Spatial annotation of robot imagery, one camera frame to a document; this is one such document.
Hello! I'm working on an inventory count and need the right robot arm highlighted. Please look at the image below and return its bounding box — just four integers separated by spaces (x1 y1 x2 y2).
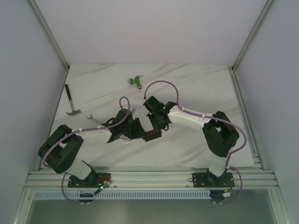
143 96 240 186

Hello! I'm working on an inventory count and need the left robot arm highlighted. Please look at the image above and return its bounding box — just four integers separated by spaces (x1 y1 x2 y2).
38 108 148 188

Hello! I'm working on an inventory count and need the silver open-end wrench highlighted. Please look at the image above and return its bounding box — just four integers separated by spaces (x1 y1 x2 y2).
86 114 101 124

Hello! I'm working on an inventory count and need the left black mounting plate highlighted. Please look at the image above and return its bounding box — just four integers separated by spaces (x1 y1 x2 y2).
68 173 111 188

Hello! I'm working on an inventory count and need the black mounting plate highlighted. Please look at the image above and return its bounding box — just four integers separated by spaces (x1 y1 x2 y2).
191 172 235 188
68 173 111 188

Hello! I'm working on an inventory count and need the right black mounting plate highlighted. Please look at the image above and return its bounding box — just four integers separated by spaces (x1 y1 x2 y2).
191 172 235 188

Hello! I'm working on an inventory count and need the white slotted cable duct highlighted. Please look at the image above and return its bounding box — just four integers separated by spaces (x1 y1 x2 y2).
32 189 267 201

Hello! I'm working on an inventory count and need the claw hammer black handle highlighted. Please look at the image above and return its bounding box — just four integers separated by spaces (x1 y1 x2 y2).
64 84 81 116

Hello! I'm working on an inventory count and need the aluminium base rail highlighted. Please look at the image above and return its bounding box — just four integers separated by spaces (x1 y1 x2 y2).
24 167 278 189

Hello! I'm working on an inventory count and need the left aluminium frame post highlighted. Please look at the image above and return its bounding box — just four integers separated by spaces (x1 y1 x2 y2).
28 0 70 71

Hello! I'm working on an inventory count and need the aluminium frame post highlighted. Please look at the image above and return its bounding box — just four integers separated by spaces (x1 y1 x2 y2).
28 0 70 71
232 0 275 72

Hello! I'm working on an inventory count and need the right aluminium frame post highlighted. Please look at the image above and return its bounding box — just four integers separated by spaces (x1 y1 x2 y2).
232 0 275 72

